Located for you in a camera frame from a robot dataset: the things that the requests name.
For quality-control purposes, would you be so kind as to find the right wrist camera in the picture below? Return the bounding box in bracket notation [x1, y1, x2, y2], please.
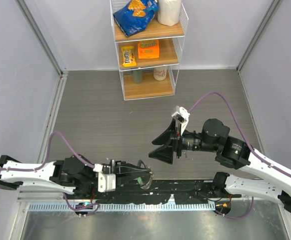
[171, 105, 190, 136]

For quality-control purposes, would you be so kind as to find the white slotted cable duct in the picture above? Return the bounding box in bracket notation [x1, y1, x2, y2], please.
[28, 201, 215, 212]

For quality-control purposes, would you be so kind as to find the purple cable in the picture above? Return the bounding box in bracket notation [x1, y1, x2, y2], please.
[0, 131, 101, 216]
[189, 91, 291, 221]

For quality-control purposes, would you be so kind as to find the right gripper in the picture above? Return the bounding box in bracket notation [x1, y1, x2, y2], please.
[149, 117, 219, 164]

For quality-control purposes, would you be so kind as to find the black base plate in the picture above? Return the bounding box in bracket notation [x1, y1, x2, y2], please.
[66, 179, 230, 205]

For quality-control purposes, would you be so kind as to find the blue chips bag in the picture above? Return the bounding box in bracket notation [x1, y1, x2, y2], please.
[113, 0, 159, 37]

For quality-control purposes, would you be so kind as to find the white wire shelf unit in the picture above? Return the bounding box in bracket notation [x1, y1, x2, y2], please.
[111, 5, 189, 101]

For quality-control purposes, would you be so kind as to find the yellow candy bag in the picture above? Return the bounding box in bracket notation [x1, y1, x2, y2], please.
[121, 46, 137, 68]

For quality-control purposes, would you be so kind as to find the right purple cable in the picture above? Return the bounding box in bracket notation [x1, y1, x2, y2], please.
[189, 91, 291, 221]

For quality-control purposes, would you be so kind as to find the orange snack box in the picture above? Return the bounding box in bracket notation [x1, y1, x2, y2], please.
[137, 39, 160, 59]

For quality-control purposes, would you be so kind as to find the white paper towel roll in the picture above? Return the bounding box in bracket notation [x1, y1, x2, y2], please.
[157, 0, 182, 27]

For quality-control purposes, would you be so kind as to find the grey green can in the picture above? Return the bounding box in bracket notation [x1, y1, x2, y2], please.
[132, 69, 143, 84]

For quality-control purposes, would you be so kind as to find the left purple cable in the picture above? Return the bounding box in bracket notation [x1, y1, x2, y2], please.
[0, 131, 101, 216]

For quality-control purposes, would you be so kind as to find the green key tag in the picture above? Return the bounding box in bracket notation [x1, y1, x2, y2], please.
[137, 177, 143, 184]

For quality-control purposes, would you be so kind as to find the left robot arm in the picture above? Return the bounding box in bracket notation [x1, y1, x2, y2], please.
[0, 155, 153, 199]

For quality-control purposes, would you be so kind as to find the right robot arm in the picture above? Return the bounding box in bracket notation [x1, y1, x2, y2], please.
[148, 118, 291, 213]

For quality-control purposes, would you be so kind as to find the white printed cup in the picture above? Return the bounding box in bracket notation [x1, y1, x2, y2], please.
[153, 66, 168, 81]

